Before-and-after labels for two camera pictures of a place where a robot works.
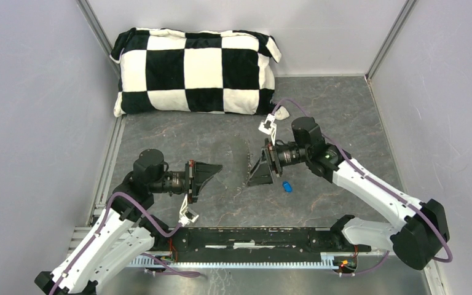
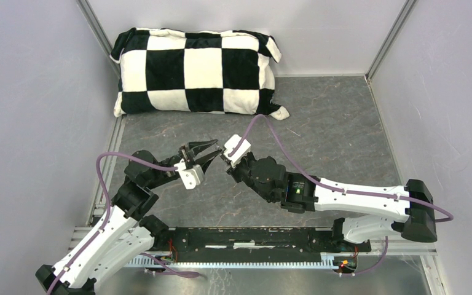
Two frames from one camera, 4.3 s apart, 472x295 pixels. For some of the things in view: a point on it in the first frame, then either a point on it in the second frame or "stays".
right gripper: [262, 174] to [234, 170]
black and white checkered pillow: [217, 72] stays
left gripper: [199, 173] to [197, 147]
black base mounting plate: [257, 244] stays
